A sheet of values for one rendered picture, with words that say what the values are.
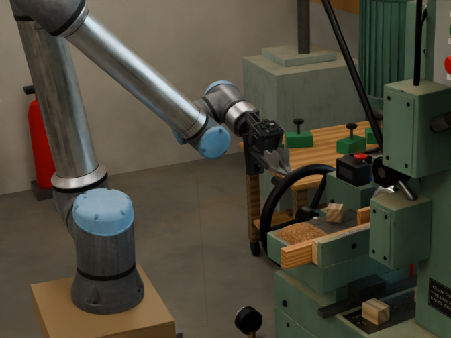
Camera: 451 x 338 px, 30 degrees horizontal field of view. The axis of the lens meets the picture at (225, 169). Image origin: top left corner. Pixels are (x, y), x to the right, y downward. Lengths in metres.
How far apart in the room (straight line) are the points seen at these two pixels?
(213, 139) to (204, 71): 2.74
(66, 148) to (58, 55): 0.25
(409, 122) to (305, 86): 2.63
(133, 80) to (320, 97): 2.18
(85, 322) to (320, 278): 0.68
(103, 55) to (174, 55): 2.80
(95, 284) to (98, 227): 0.16
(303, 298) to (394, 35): 0.59
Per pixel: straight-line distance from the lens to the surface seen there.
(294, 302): 1.88
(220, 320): 3.31
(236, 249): 3.85
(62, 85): 2.12
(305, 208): 2.14
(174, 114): 2.10
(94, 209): 2.09
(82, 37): 1.98
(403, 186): 1.58
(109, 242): 2.09
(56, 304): 2.23
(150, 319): 2.14
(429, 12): 1.51
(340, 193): 2.01
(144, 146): 4.86
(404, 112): 1.47
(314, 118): 4.13
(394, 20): 1.65
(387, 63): 1.67
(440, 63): 1.41
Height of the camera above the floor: 1.69
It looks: 20 degrees down
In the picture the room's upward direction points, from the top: 3 degrees counter-clockwise
